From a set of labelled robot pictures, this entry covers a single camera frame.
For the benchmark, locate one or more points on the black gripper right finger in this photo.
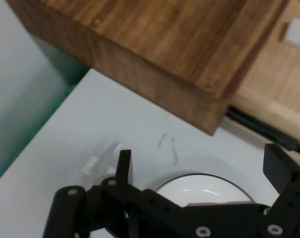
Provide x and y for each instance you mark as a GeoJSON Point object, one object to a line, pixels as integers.
{"type": "Point", "coordinates": [286, 198]}

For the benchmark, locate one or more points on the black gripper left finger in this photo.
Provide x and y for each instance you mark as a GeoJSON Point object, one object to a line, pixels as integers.
{"type": "Point", "coordinates": [130, 203]}

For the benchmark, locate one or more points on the white ceramic cutlery rest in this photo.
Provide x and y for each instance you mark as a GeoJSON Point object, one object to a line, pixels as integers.
{"type": "Point", "coordinates": [299, 32]}
{"type": "Point", "coordinates": [90, 166]}

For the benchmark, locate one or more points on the white plate with black rim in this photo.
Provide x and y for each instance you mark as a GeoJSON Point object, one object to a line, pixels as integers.
{"type": "Point", "coordinates": [202, 184]}

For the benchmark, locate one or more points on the light wooden drawer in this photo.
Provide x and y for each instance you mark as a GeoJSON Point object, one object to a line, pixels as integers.
{"type": "Point", "coordinates": [276, 86]}

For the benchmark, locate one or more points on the dark wooden cabinet box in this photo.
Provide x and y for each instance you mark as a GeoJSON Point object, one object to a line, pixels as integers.
{"type": "Point", "coordinates": [152, 42]}

